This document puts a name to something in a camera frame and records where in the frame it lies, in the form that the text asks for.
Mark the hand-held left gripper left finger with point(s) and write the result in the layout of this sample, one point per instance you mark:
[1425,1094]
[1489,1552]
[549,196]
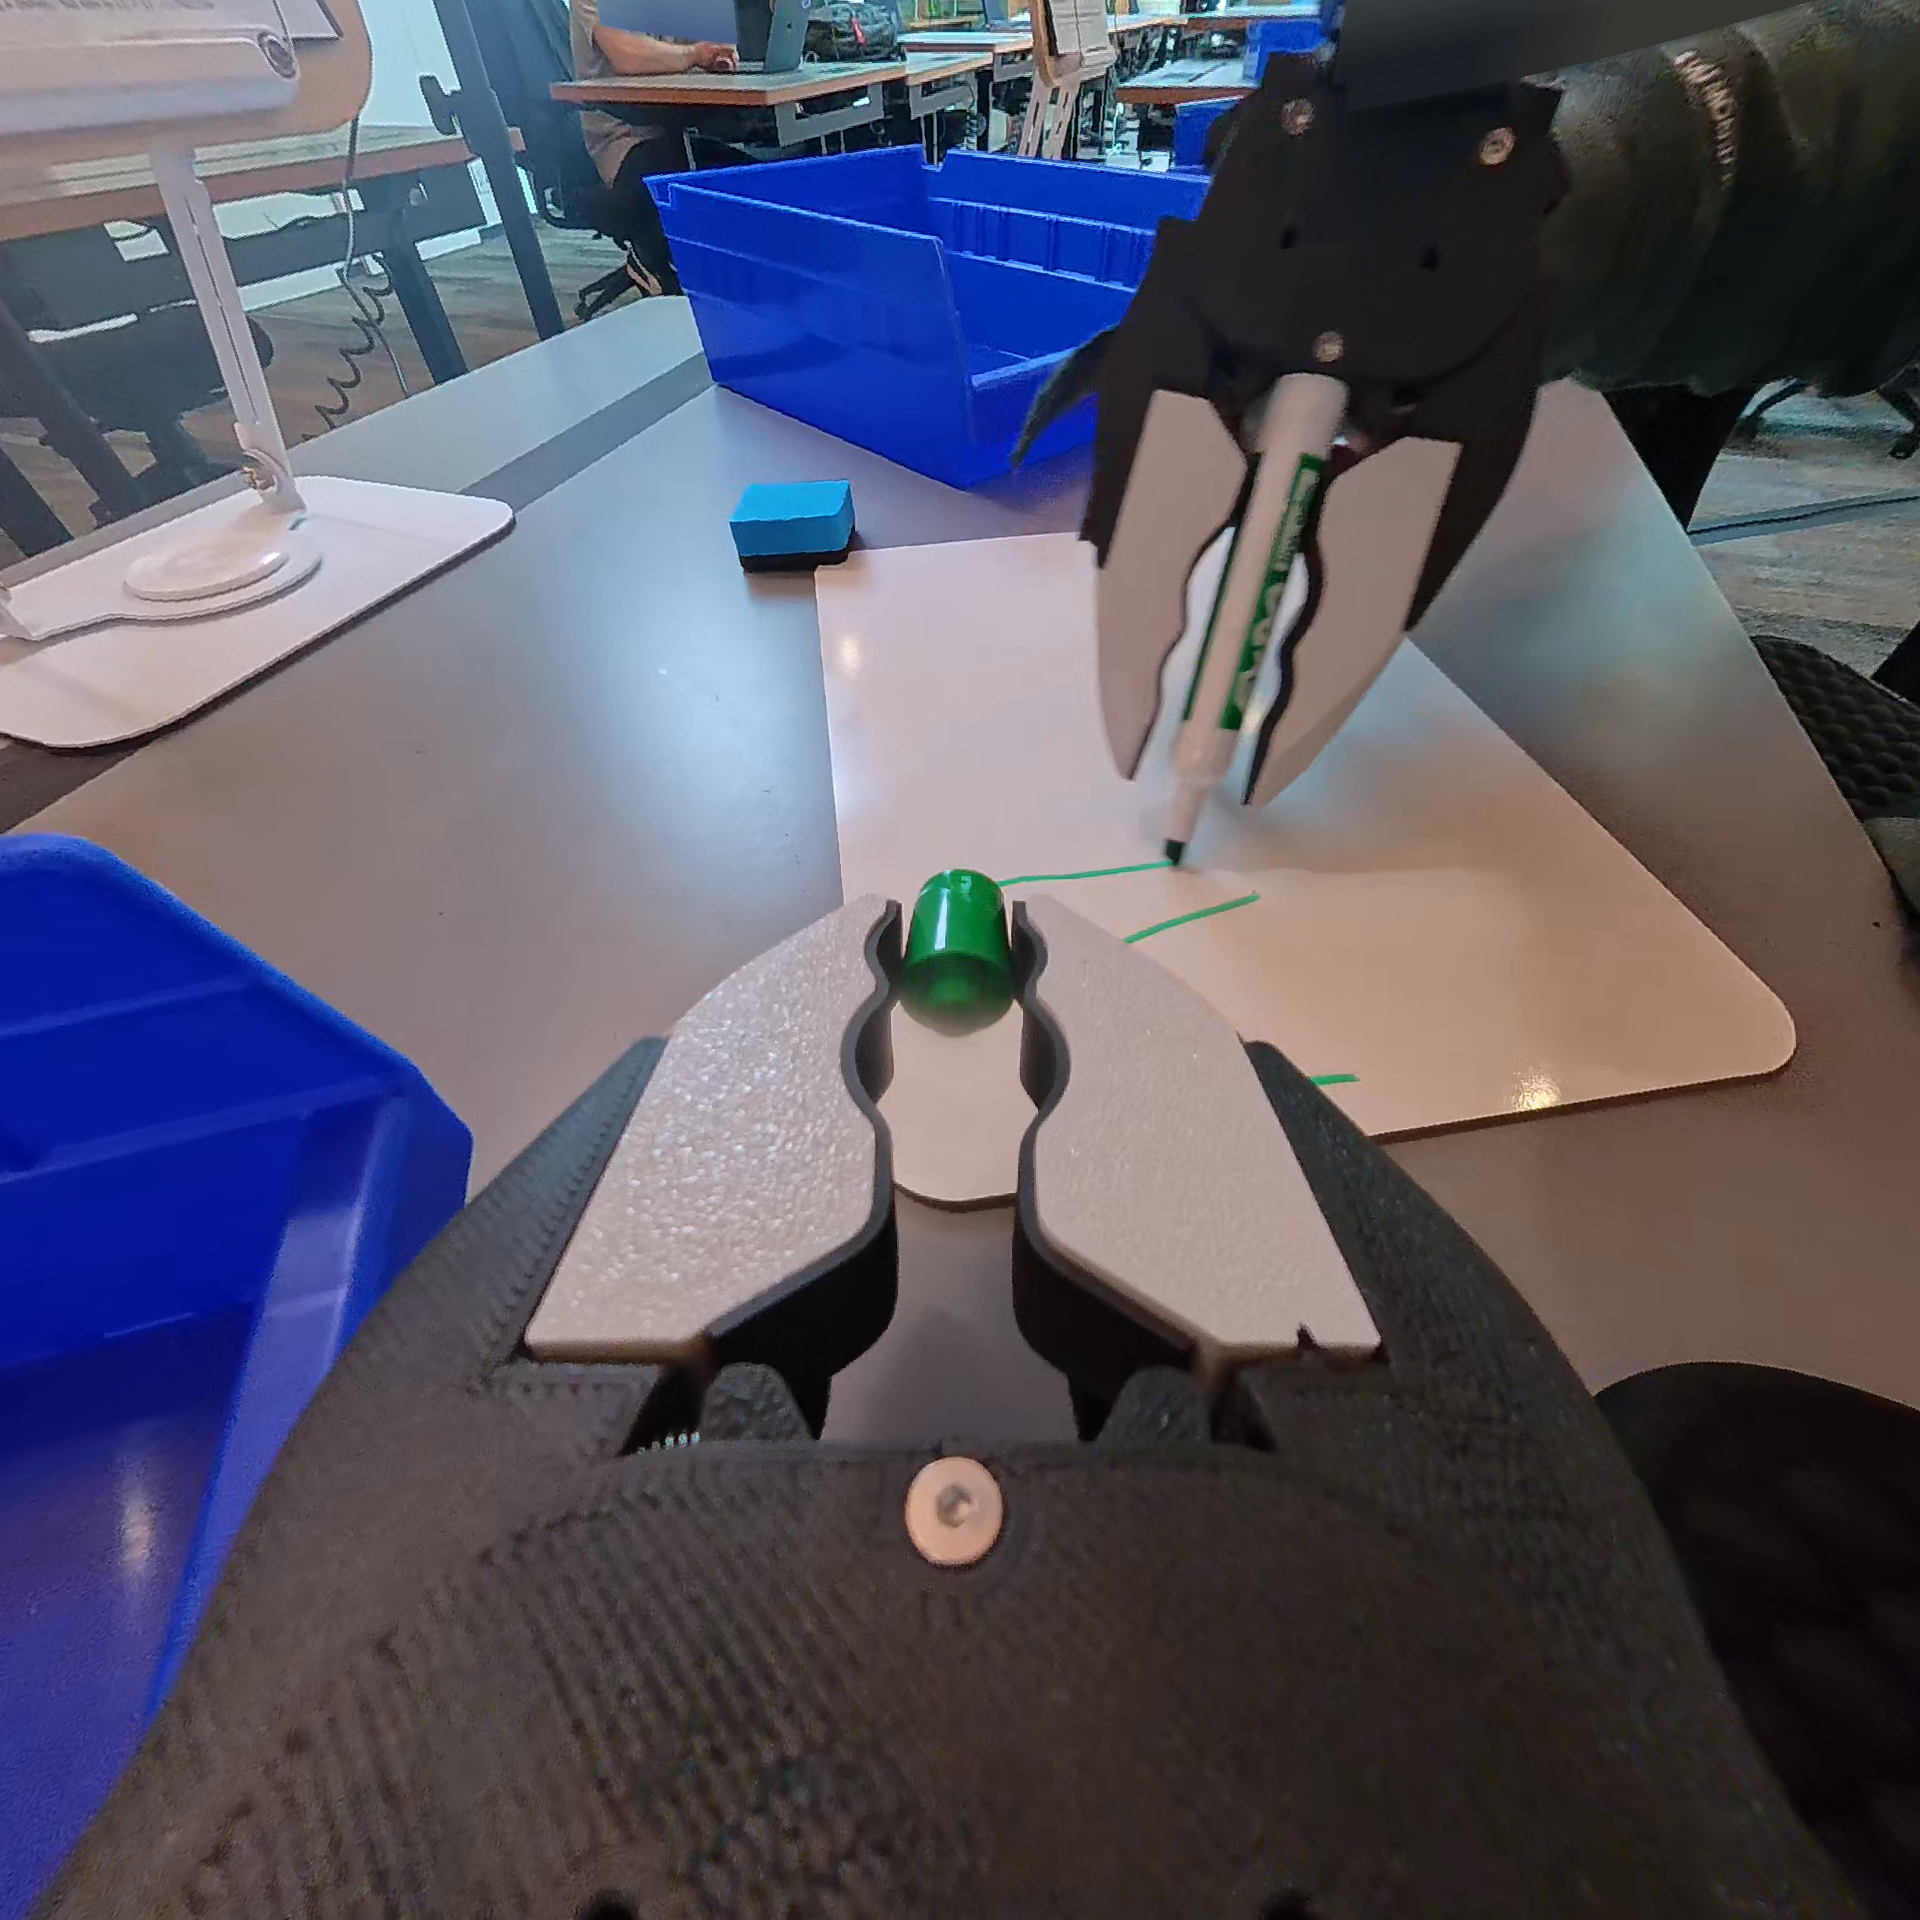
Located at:
[719,1200]

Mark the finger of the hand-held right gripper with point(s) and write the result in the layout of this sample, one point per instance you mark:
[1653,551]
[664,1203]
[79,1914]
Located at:
[1157,574]
[1365,603]

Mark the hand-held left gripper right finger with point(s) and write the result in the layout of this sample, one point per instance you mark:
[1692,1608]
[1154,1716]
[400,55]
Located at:
[1185,1200]

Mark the green dry-erase marker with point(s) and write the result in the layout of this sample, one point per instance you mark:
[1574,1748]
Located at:
[1261,574]

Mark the white whiteboard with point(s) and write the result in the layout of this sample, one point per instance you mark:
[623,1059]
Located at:
[1501,902]

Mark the green marker cap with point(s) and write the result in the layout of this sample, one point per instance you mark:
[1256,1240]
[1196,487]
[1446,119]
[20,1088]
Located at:
[960,949]

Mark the blue whiteboard eraser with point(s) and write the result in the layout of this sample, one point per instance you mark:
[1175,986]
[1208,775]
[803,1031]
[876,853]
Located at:
[793,523]

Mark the blue plastic bin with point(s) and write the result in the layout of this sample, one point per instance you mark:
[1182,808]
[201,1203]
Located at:
[1205,133]
[179,1200]
[901,301]

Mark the wooden office table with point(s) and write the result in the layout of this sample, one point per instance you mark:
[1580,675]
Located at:
[780,92]

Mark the black office chair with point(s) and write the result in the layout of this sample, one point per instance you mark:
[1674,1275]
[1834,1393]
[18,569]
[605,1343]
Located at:
[541,153]

